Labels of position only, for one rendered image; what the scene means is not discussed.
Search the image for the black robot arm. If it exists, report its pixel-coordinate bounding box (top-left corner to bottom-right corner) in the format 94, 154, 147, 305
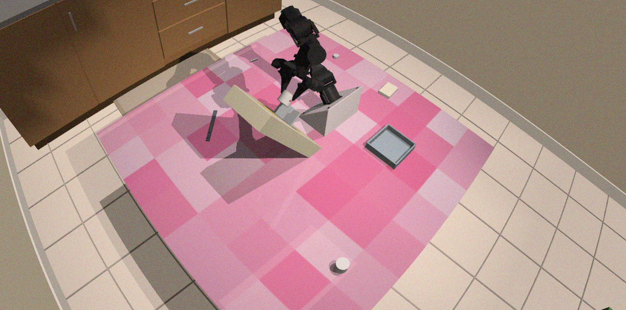
278, 5, 342, 105

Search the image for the cream flat square block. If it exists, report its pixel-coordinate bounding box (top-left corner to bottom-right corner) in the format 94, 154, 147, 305
379, 82, 398, 99

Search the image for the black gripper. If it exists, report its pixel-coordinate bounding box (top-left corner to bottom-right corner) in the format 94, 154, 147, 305
271, 52, 325, 101

